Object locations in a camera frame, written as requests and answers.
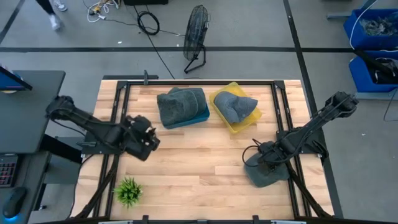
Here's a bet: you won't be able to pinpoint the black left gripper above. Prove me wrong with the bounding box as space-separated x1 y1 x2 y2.
124 114 161 162

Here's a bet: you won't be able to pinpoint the dark grey cap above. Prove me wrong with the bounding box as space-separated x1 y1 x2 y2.
167 86 208 116
156 89 200 127
243 152 290 189

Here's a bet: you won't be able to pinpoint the light blue denim cap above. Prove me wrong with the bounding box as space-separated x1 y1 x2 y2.
213 91 259 124

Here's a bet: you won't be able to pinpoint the yellow plastic tray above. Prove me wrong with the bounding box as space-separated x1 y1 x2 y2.
208 81 262 134

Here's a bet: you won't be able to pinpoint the small green artificial plant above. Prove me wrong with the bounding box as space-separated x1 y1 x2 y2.
113 176 144 208

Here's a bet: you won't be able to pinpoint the blue plastic tray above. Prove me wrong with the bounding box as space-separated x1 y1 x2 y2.
161 104 211 130

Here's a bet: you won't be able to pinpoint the black desk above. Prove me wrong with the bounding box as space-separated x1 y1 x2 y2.
0 70 67 156

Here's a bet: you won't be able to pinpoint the blue storage bin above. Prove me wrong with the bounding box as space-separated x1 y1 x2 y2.
343 8 398 51
348 50 398 93

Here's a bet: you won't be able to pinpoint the black floor fan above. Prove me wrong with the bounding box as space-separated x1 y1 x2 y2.
182 4 211 75

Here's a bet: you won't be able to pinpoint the black keyboard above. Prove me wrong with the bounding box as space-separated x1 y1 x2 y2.
0 154 19 189

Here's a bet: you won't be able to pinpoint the black box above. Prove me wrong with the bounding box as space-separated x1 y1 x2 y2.
123 0 169 6

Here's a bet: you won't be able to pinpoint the computer monitor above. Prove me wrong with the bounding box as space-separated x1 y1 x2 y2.
0 65 34 92

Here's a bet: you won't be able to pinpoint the black computer mouse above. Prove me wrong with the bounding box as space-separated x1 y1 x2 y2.
2 186 28 219

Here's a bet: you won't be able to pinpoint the black items in bin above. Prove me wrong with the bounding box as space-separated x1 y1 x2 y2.
368 57 398 85

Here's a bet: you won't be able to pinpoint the person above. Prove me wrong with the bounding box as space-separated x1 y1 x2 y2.
35 0 68 32

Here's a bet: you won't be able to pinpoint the grey items in bin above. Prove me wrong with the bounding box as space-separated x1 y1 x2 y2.
359 14 398 37

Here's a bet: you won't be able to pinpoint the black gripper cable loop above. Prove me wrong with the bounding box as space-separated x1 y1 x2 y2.
241 138 262 168

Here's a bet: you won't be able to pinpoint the black metal table frame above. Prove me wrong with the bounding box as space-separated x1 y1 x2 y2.
70 79 335 219

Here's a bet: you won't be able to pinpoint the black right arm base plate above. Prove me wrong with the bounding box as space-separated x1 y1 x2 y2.
275 128 330 161

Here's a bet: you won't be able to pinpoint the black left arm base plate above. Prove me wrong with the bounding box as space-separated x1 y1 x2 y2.
80 130 125 156

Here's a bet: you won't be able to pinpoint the long black floor cable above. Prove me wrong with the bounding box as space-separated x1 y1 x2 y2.
132 4 186 80

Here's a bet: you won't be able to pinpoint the coiled black cable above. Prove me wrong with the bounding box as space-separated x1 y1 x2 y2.
136 11 161 36

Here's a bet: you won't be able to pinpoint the white cable bundle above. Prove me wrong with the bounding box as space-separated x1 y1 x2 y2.
82 0 121 24

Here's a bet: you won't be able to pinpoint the white hanging cable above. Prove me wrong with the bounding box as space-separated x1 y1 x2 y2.
349 0 379 50

